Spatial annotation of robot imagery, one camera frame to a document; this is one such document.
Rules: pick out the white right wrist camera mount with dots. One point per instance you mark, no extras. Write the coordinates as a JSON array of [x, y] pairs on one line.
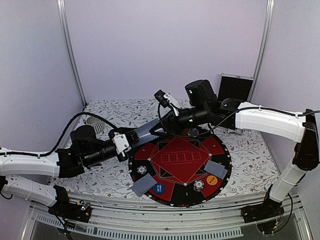
[[173, 103]]

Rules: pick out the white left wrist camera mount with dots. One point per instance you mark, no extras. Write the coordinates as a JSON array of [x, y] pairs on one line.
[[121, 143]]

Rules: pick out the dealt blue card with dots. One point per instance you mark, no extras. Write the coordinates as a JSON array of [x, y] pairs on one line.
[[209, 165], [146, 183], [219, 171], [136, 191]]

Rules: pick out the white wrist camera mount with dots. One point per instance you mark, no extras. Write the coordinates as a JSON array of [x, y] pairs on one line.
[[173, 103], [121, 143]]

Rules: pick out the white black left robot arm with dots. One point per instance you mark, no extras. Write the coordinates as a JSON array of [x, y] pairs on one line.
[[86, 150]]

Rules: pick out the front aluminium rail frame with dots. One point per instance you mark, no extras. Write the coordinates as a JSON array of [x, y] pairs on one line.
[[217, 219]]

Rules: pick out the round red black poker mat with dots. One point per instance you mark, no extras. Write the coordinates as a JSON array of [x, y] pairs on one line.
[[178, 162]]

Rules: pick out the blue small blind button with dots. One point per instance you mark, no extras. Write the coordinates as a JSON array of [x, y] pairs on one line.
[[159, 189]]

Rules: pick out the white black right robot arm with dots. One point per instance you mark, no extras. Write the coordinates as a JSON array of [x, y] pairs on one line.
[[300, 127]]

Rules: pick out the right aluminium frame post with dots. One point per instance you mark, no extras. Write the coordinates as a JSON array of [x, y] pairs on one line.
[[270, 5]]

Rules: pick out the white blue poker chip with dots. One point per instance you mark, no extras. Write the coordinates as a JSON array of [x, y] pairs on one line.
[[142, 169]]

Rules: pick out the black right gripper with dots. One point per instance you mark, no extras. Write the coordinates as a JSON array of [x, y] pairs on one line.
[[169, 121]]

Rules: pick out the left aluminium frame post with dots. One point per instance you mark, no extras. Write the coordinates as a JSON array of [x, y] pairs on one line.
[[61, 7]]

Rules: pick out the blue playing card deck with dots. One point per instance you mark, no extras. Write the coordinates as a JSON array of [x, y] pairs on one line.
[[145, 134]]

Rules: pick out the black white dealer button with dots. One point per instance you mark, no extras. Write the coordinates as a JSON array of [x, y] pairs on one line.
[[192, 132]]

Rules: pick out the aluminium frame post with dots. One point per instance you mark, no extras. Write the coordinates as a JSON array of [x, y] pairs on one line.
[[270, 5], [61, 7]]

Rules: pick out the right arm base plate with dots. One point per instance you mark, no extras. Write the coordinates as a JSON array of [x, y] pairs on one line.
[[257, 212]]

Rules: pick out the orange big blind button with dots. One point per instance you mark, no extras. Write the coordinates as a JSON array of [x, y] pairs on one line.
[[212, 180]]

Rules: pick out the striped grey ceramic cup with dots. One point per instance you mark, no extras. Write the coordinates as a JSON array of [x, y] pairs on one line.
[[96, 123]]

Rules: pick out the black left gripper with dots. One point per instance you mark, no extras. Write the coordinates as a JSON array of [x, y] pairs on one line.
[[127, 155]]

